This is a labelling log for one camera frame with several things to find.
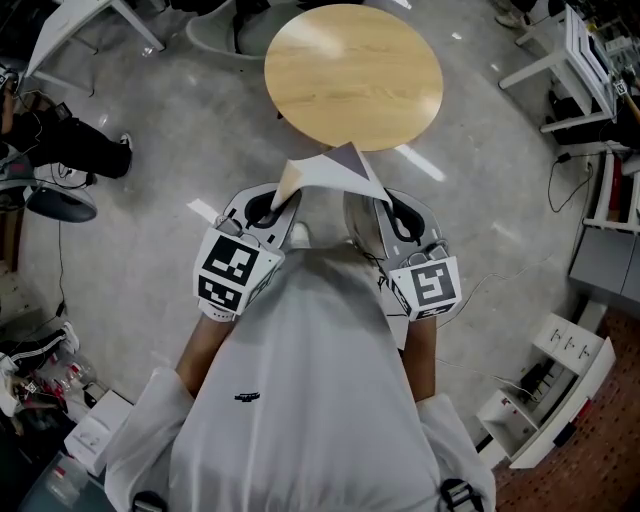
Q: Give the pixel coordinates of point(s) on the white cloth with triangle pattern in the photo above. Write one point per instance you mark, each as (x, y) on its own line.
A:
(330, 172)

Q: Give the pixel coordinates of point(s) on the white cardboard box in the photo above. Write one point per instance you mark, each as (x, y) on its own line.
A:
(95, 430)

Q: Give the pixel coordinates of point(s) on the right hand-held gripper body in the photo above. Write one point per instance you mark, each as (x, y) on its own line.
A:
(430, 285)

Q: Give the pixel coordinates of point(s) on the grey oval device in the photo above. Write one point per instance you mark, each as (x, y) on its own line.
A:
(65, 210)

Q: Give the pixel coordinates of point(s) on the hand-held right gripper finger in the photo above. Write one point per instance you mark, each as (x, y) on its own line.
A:
(429, 222)
(386, 230)

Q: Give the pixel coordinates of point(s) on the white open shelf box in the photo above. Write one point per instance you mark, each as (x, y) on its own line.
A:
(565, 415)

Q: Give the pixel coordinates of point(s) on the large white table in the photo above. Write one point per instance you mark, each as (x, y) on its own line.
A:
(582, 55)

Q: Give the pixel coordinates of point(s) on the grey shell chair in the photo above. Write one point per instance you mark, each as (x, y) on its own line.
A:
(210, 30)

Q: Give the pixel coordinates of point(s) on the person's white shoe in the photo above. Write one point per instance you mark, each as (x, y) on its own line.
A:
(301, 235)

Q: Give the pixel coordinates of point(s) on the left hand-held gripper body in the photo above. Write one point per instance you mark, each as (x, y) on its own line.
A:
(230, 270)

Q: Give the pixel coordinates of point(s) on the pile of clear plastic bottles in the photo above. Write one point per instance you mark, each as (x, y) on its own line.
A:
(75, 372)

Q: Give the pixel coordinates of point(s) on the person's right forearm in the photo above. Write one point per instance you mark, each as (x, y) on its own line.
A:
(424, 360)

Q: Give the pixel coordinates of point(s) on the person's left forearm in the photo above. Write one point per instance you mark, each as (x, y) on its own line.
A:
(200, 355)

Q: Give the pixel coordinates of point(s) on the low white shelf unit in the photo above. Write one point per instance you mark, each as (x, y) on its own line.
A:
(612, 190)

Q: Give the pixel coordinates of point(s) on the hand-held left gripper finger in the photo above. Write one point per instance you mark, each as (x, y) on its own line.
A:
(240, 207)
(287, 225)

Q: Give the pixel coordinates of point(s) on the dark glass cabinet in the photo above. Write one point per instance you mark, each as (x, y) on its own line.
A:
(60, 485)

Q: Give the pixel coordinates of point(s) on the person's white shirt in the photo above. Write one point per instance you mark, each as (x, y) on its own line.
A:
(310, 375)

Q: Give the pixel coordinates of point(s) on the white table with thin legs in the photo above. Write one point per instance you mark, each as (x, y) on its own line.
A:
(65, 20)

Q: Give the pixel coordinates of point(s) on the grey cabinet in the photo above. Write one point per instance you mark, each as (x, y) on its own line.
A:
(605, 265)

